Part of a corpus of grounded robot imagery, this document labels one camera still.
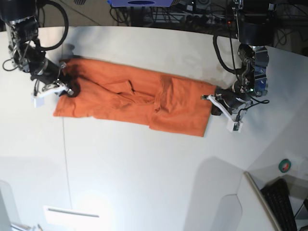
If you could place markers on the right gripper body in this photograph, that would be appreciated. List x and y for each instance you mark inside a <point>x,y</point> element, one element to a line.
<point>46,71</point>

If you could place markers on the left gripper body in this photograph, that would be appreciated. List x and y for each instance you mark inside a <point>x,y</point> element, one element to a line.
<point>233,101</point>

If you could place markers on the orange t-shirt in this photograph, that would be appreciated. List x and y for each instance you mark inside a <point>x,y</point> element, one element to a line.
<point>162,101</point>

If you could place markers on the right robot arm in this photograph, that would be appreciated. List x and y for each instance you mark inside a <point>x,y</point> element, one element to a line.
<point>26,52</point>

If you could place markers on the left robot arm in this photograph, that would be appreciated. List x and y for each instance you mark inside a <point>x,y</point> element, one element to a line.
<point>254,28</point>

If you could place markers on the power strip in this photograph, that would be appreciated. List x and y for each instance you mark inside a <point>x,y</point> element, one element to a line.
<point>206,19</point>

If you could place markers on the green tape roll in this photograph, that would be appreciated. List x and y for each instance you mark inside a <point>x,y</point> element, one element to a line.
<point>284,166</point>

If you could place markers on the blue box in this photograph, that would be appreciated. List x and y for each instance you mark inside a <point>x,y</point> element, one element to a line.
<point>139,3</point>

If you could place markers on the black keyboard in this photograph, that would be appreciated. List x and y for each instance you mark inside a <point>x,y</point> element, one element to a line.
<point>277,197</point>

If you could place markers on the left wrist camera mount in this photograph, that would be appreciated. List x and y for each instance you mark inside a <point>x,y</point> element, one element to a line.
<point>234,123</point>

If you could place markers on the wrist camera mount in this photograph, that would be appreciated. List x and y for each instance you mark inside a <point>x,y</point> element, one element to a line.
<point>47,95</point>
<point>234,123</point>

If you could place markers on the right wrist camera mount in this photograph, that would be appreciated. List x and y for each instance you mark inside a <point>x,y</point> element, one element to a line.
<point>47,95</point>

